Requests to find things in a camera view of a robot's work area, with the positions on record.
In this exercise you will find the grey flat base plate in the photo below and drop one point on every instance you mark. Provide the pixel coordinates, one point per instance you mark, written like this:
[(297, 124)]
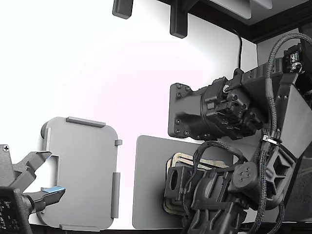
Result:
[(151, 182)]

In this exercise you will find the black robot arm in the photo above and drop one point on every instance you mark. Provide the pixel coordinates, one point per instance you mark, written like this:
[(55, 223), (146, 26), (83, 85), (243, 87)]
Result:
[(292, 122)]

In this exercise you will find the grey rectangular frame holder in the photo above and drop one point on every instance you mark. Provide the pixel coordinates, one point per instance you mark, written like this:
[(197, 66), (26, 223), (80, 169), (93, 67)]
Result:
[(85, 158)]

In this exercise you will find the dark tall block bracket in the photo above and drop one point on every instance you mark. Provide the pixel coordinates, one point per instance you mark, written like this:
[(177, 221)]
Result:
[(179, 22)]

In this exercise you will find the grey angular gripper finger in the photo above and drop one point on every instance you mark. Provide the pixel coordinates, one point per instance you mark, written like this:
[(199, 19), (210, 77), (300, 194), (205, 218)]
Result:
[(51, 196), (26, 170)]

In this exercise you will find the large light grey panel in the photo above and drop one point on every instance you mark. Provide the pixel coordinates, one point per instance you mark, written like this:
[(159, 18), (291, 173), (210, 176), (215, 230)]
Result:
[(234, 6)]

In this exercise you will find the white zip tie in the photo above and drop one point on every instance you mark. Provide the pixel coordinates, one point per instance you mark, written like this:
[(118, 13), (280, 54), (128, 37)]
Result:
[(269, 139)]

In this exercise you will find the small light grey panel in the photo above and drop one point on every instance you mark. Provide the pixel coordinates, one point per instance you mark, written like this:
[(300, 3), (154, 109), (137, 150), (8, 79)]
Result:
[(264, 3)]

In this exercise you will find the grey block bracket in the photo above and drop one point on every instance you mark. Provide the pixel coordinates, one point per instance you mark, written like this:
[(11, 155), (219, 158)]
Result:
[(122, 8)]

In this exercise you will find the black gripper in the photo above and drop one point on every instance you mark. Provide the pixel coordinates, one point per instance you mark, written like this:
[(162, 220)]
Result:
[(214, 195)]

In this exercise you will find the black enclosure frame rail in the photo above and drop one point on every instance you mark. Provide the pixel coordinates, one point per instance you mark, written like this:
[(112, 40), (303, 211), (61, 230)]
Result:
[(280, 14)]

